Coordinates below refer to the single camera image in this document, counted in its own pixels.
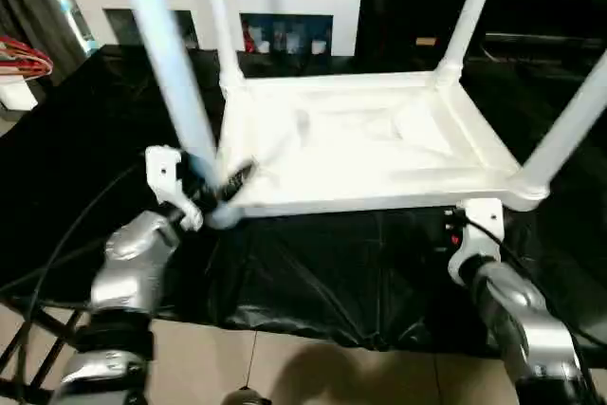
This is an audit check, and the black folding table frame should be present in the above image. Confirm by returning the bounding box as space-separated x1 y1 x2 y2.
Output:
0 310 96 401

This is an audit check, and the red cable bundle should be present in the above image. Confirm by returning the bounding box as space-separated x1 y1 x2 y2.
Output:
0 35 54 79

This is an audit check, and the black flat bar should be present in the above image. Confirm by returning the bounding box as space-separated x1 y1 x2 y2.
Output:
484 33 607 60

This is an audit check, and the white plastic table top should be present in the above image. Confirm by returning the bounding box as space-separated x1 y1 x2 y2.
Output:
213 68 553 228

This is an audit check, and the black work mat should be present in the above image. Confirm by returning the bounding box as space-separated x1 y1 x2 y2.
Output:
0 40 607 354

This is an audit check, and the white plastic table leg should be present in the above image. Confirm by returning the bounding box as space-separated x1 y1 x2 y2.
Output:
201 0 246 93
517 49 607 212
438 0 506 85
114 0 246 230

